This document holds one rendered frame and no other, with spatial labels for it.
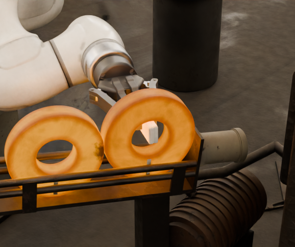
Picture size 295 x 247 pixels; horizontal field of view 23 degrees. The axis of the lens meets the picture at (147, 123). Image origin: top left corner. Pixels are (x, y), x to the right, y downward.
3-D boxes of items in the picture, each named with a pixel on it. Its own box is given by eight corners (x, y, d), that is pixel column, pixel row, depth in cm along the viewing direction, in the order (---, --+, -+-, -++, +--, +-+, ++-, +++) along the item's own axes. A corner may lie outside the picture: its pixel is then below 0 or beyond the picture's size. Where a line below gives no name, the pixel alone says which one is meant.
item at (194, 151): (195, 192, 121) (204, 138, 115) (192, 192, 121) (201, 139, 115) (180, 167, 127) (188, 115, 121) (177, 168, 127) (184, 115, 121)
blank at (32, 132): (109, 111, 109) (103, 100, 112) (6, 118, 104) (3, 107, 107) (102, 192, 117) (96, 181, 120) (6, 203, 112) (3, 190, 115)
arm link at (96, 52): (82, 85, 138) (90, 99, 133) (79, 41, 133) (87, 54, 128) (127, 78, 140) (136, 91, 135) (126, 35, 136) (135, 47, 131)
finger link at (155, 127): (140, 123, 119) (144, 122, 119) (153, 143, 113) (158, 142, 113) (139, 107, 117) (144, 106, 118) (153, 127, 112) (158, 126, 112)
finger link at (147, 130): (139, 107, 117) (135, 108, 117) (153, 127, 112) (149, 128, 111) (140, 123, 119) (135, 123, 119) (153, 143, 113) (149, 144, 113)
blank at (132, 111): (201, 92, 113) (193, 83, 116) (106, 100, 108) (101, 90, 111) (190, 174, 121) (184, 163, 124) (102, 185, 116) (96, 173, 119)
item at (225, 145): (244, 168, 123) (251, 139, 120) (196, 174, 120) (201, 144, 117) (231, 149, 127) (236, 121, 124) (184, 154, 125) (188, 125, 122)
